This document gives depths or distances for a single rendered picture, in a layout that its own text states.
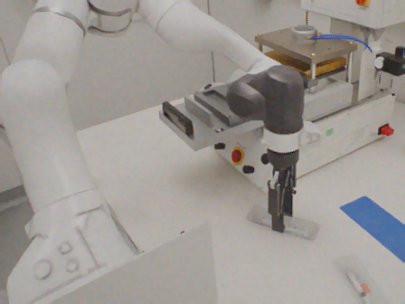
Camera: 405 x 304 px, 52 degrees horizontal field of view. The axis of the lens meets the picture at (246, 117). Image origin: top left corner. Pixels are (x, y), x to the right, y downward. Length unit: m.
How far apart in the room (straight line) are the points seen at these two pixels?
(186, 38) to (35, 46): 0.31
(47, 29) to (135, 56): 1.72
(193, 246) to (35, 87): 0.36
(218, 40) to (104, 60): 1.60
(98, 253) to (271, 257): 0.44
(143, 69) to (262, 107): 1.83
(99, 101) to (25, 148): 1.84
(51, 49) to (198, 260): 0.48
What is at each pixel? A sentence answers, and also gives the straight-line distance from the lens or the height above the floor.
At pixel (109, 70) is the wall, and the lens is 2.57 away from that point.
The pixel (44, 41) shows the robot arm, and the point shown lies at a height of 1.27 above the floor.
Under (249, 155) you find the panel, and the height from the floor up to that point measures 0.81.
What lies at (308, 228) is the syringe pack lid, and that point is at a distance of 1.07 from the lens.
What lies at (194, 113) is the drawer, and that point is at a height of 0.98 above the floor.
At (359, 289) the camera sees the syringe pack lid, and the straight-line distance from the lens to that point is 0.96.
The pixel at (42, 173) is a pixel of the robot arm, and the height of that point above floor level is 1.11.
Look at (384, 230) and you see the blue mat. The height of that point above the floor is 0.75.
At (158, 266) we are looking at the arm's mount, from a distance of 0.68.
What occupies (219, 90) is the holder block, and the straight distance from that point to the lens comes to 1.24.
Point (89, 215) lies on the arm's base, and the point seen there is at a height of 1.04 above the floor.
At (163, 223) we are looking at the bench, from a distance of 1.15.
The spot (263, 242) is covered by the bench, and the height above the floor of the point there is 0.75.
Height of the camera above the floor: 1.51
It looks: 28 degrees down
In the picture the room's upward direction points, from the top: 2 degrees counter-clockwise
